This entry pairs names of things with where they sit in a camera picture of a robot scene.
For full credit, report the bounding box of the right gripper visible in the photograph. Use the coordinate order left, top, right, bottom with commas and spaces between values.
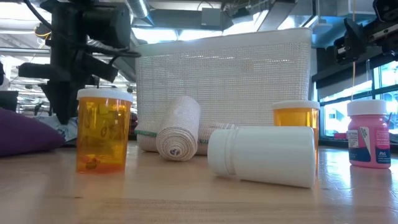
334, 0, 398, 66

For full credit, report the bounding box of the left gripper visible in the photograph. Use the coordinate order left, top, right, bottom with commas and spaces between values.
17, 40, 119, 125

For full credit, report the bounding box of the large orange pill bottle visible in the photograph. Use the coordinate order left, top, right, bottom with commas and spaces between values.
76, 88, 134, 174

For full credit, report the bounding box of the green-edged beige bandage roll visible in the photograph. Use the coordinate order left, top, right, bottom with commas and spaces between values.
134, 120, 239, 156

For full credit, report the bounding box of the small orange pill bottle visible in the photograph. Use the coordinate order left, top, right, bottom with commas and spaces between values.
272, 100, 320, 175

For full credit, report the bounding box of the pink medicine bottle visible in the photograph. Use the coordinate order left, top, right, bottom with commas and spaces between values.
346, 99, 392, 169

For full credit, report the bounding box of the ribbed beige bandage roll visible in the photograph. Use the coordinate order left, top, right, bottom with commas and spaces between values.
155, 95, 201, 162

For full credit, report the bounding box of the white plastic bottle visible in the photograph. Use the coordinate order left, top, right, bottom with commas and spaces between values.
207, 125, 316, 189

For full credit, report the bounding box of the white perforated plastic basket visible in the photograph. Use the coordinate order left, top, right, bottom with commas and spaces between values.
134, 27, 313, 131

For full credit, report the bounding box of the purple cloth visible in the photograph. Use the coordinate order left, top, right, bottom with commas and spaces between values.
0, 107, 66, 158

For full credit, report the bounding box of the black monitor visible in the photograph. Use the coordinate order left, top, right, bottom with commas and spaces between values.
0, 90, 19, 113

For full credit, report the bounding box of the black and yellow cord reel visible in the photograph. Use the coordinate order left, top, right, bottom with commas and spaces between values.
34, 23, 53, 40

